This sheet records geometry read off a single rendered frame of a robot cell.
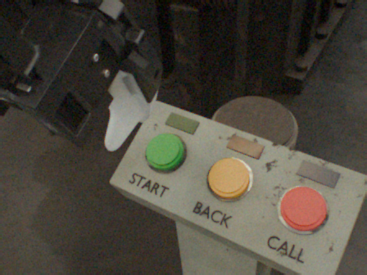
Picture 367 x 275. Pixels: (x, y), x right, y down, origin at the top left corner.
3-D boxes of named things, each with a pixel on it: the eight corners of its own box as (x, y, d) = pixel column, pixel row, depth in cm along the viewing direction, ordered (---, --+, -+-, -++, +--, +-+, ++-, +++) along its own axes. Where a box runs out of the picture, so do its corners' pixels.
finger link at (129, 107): (113, 164, 35) (58, 114, 27) (146, 106, 37) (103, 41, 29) (144, 178, 34) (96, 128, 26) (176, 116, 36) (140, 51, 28)
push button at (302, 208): (290, 185, 41) (290, 178, 39) (332, 201, 39) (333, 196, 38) (274, 222, 40) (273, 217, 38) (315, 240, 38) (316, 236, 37)
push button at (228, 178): (221, 157, 44) (218, 151, 42) (256, 172, 42) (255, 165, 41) (204, 191, 43) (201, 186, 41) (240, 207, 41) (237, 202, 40)
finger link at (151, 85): (113, 94, 32) (56, 20, 25) (124, 75, 33) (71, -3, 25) (165, 112, 31) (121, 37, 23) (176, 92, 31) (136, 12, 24)
